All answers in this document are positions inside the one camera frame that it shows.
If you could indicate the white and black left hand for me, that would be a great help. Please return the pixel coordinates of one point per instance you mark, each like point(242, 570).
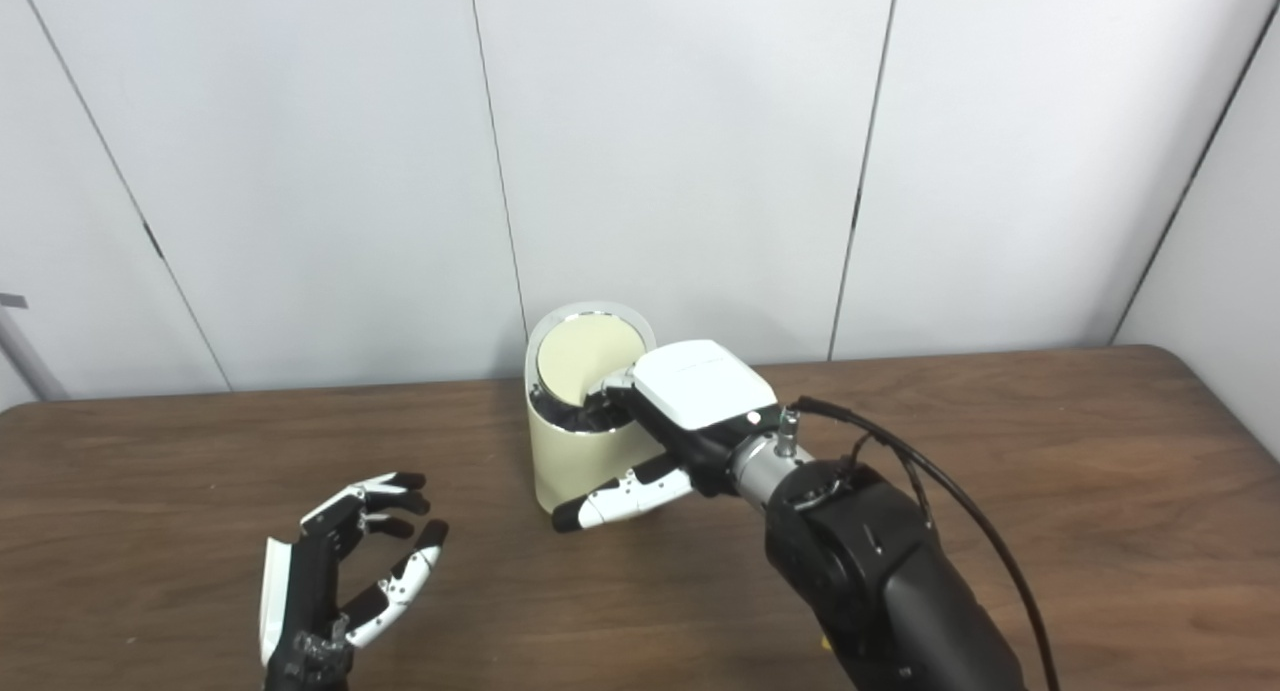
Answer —
point(310, 591)

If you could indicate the white and black right hand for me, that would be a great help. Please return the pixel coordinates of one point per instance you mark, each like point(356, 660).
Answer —
point(700, 381)

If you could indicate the cream-colored round bin lid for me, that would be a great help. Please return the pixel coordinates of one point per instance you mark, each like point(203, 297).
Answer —
point(585, 356)

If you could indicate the black bin liner bag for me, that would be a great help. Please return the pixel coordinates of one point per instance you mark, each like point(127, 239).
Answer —
point(570, 418)

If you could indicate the cream-colored bin body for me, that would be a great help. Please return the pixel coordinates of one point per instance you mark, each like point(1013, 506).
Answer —
point(570, 461)

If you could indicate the small gray wall label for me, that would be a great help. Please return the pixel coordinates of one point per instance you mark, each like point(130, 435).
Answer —
point(12, 301)

